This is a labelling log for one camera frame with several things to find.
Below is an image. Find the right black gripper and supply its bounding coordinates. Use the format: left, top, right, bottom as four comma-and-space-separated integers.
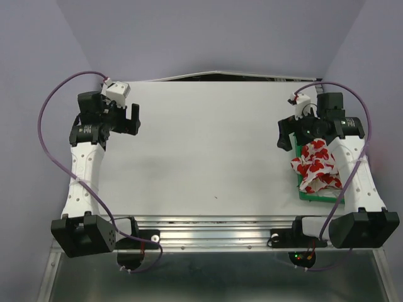
276, 107, 325, 151

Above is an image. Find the red poppy print skirt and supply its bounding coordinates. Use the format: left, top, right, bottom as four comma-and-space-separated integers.
290, 138, 343, 194

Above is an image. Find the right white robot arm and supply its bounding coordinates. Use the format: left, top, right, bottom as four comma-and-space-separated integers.
277, 92, 400, 249

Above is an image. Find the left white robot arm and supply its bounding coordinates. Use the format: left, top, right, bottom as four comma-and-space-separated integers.
51, 91, 140, 258

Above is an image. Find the green plastic tray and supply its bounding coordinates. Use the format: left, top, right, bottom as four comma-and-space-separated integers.
295, 145, 341, 203

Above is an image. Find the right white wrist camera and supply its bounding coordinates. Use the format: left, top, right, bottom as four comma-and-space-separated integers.
287, 93, 311, 120

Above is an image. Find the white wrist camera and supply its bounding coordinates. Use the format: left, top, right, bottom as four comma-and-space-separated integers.
101, 78, 131, 108
287, 93, 311, 120

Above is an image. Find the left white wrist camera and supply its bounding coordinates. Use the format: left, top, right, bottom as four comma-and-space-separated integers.
101, 78, 131, 108

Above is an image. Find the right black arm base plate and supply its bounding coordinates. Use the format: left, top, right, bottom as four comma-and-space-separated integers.
267, 228, 327, 249

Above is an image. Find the aluminium rail frame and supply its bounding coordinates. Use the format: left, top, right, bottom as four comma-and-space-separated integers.
50, 215, 388, 252

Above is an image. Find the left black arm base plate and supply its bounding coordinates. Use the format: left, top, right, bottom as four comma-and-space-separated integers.
110, 228, 162, 250

